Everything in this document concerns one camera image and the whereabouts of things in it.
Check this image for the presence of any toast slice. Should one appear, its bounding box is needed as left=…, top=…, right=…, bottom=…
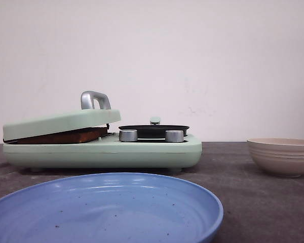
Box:
left=13, top=127, right=108, bottom=144

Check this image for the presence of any beige ribbed bowl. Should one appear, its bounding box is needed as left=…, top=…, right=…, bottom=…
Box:
left=247, top=138, right=304, bottom=177

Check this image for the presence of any mint green breakfast maker base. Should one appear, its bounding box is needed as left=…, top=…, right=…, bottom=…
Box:
left=3, top=133, right=202, bottom=169

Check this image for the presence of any silver right control knob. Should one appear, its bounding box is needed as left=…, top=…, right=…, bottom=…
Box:
left=165, top=130, right=184, bottom=143

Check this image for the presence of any silver control knob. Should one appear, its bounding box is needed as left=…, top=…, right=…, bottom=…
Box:
left=119, top=129, right=138, bottom=142
left=165, top=130, right=184, bottom=143

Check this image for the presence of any silver left control knob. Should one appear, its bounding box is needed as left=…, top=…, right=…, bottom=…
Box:
left=119, top=129, right=138, bottom=142

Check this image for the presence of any blue plate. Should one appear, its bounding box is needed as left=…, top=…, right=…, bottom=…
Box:
left=0, top=173, right=224, bottom=242

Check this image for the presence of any black frying pan green handle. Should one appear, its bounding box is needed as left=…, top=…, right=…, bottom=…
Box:
left=119, top=116, right=189, bottom=139

